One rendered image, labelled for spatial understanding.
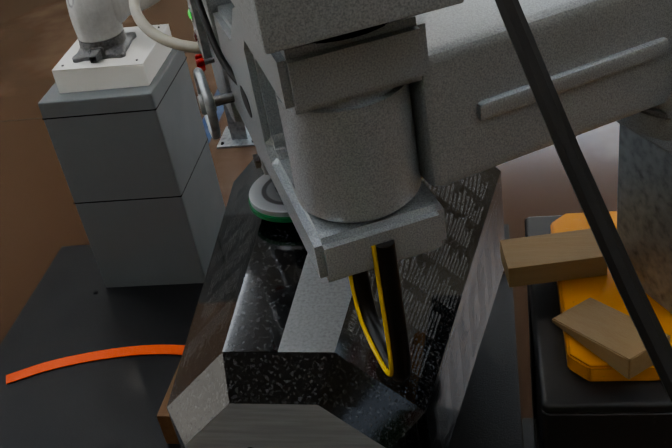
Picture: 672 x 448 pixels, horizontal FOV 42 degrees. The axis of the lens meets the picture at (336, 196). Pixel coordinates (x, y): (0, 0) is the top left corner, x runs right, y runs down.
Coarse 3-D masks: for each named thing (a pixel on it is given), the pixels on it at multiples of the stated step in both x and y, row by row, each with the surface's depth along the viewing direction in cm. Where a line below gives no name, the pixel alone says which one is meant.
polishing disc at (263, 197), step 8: (264, 176) 214; (256, 184) 212; (264, 184) 211; (272, 184) 211; (256, 192) 209; (264, 192) 208; (272, 192) 208; (256, 200) 206; (264, 200) 205; (272, 200) 205; (280, 200) 204; (256, 208) 204; (264, 208) 202; (272, 208) 202; (280, 208) 201; (280, 216) 201; (288, 216) 200
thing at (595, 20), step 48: (480, 0) 130; (528, 0) 127; (576, 0) 125; (624, 0) 126; (432, 48) 119; (480, 48) 120; (576, 48) 127; (624, 48) 130; (432, 96) 121; (480, 96) 124; (528, 96) 126; (576, 96) 131; (624, 96) 135; (432, 144) 125; (480, 144) 128; (528, 144) 131
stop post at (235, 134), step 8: (224, 104) 408; (232, 120) 412; (232, 128) 414; (240, 128) 414; (224, 136) 422; (232, 136) 417; (240, 136) 416; (248, 136) 418; (224, 144) 415; (232, 144) 414; (240, 144) 413; (248, 144) 411
